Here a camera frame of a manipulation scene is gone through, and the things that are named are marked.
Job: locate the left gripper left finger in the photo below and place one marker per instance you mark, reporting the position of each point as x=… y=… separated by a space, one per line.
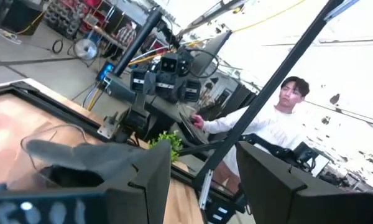
x=143 y=186

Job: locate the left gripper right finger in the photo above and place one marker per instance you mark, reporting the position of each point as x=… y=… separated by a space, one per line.
x=283 y=199

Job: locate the grey cloth hat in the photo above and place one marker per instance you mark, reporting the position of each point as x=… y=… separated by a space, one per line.
x=90 y=157

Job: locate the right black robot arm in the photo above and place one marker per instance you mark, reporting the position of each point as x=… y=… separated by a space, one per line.
x=168 y=84

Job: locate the black desk device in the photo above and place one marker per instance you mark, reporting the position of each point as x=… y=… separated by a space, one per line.
x=279 y=151

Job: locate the green artificial plant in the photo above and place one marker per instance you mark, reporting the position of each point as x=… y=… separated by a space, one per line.
x=168 y=141

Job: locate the black box with white labels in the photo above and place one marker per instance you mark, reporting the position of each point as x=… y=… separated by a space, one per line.
x=220 y=213

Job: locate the silver mounting plate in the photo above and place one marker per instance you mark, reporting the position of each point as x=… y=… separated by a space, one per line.
x=108 y=128

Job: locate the person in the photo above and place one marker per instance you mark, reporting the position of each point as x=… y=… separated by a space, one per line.
x=126 y=34
x=276 y=124

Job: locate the black monitor screen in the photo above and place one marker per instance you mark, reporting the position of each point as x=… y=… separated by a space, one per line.
x=192 y=130

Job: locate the person's hand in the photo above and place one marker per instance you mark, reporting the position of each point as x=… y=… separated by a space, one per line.
x=198 y=122

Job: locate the clear plastic container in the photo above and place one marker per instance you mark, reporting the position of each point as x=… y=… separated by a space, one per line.
x=28 y=177

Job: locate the blue lit power box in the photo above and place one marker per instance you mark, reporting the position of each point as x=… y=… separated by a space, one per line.
x=105 y=71

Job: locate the black pole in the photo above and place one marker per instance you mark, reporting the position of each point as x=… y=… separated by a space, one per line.
x=136 y=43

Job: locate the white floor fan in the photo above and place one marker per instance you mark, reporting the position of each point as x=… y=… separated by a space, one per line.
x=85 y=49

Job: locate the grey flat panel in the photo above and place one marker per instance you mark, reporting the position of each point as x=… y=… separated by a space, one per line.
x=209 y=53

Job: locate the shelf rack with parts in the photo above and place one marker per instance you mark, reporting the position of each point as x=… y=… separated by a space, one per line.
x=77 y=15

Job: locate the black case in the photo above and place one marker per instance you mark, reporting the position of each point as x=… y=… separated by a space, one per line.
x=21 y=17

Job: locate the silver bracket strip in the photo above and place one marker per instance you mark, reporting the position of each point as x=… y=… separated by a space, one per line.
x=205 y=189

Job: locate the black aluminium table frame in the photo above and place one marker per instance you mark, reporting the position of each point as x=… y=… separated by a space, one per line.
x=267 y=90

